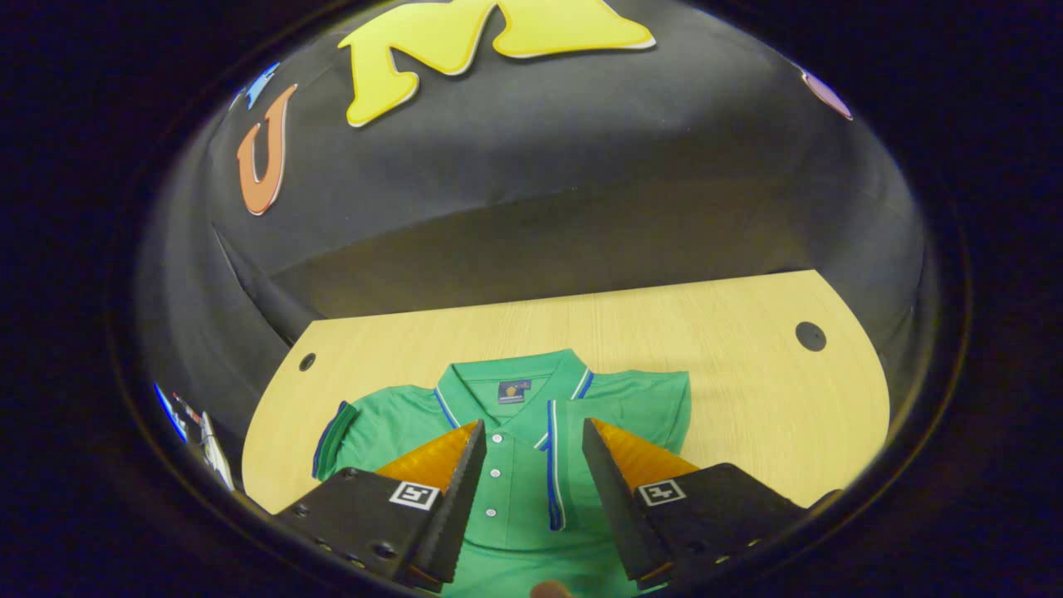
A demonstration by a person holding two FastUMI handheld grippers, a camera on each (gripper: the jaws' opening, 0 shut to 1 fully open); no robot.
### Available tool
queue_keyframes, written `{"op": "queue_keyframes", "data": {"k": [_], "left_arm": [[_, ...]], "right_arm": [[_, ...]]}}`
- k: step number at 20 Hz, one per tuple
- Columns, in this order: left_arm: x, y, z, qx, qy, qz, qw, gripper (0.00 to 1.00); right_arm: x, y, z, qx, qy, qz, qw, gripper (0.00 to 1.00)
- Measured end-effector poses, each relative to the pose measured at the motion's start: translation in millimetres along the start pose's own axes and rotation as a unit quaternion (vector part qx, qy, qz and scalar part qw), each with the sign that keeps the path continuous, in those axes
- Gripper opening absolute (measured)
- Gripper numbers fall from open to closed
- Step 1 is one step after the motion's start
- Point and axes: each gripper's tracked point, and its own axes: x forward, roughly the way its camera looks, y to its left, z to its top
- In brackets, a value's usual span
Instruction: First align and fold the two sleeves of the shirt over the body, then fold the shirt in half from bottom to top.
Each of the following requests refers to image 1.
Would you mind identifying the white blue-edged panel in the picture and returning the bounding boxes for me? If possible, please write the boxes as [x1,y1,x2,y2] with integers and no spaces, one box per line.
[152,380,238,493]

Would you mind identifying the green T-shirt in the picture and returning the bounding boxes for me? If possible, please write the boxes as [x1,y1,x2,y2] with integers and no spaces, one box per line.
[312,349,693,598]

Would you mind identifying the black backdrop cloth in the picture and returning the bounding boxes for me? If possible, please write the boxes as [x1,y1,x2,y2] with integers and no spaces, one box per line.
[137,0,927,499]

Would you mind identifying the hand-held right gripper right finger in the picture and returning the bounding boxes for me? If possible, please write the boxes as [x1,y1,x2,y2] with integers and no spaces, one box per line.
[581,417,819,584]

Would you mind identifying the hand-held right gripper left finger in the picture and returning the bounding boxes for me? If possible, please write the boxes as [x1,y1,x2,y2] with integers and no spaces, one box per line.
[272,419,489,593]

